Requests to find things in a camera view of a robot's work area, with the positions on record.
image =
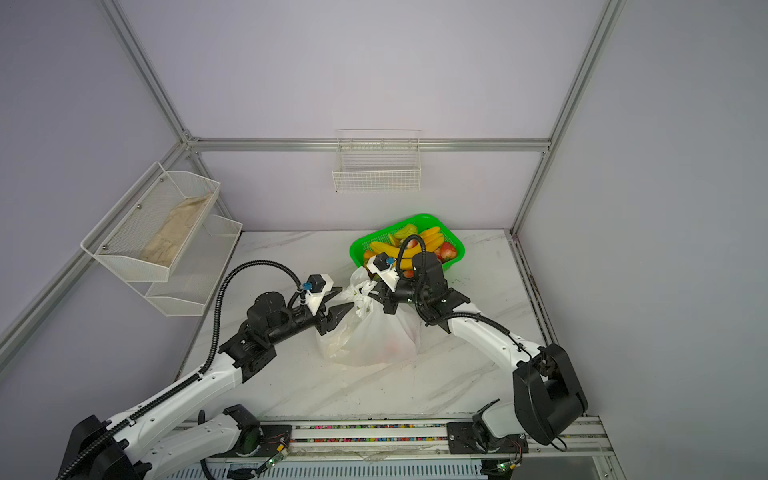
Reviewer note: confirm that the upper white mesh shelf bin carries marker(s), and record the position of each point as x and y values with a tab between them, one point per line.
121	241

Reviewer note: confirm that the wrist white camera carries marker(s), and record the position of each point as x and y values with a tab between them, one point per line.
383	266
314	289

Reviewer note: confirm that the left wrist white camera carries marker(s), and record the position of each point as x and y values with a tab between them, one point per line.
314	289

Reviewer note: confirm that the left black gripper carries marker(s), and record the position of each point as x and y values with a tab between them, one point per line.
327	318

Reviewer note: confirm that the lower white mesh shelf bin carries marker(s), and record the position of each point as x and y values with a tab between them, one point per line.
193	282

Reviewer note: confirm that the white mesh shelf bin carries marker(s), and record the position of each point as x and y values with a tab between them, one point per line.
121	241
193	282

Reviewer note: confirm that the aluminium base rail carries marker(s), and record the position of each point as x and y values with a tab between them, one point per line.
406	449

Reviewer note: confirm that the white wire wall basket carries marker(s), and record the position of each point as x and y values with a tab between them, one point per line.
377	161

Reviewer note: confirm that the beige cloth in bin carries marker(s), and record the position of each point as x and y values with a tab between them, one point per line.
166	244

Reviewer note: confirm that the fake green starfruit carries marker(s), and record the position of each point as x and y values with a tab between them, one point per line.
405	232

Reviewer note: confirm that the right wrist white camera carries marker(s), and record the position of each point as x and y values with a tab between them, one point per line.
383	266

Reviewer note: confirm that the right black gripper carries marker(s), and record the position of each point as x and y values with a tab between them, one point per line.
389	302

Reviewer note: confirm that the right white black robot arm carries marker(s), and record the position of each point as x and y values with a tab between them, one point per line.
547	394

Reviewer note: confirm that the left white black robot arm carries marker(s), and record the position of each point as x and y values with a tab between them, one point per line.
141	443

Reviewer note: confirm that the white plastic bag lemon print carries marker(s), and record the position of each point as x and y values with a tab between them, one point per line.
367	335

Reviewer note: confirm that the green plastic fruit basket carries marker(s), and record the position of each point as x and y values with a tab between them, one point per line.
435	235

